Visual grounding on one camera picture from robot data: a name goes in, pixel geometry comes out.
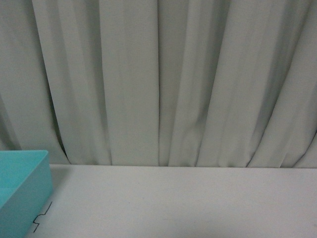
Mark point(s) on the grey-white pleated curtain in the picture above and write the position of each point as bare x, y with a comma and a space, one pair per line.
184, 83

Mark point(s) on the turquoise plastic storage bin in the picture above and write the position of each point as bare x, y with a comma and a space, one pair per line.
25, 186

